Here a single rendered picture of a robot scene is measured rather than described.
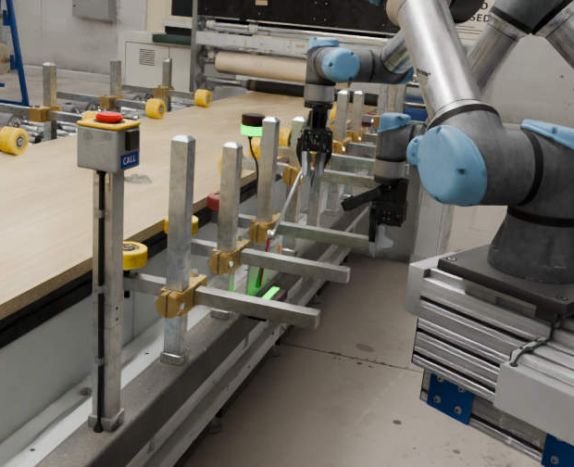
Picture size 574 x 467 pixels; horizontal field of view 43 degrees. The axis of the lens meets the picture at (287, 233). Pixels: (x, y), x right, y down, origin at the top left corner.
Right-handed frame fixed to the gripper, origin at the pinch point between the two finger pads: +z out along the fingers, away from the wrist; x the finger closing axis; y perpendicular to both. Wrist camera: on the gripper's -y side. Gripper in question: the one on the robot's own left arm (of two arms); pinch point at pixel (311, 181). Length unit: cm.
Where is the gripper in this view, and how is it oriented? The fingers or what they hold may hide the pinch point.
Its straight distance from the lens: 187.7
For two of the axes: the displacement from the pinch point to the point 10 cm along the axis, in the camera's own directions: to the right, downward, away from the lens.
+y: 0.4, 2.7, -9.6
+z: -0.7, 9.6, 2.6
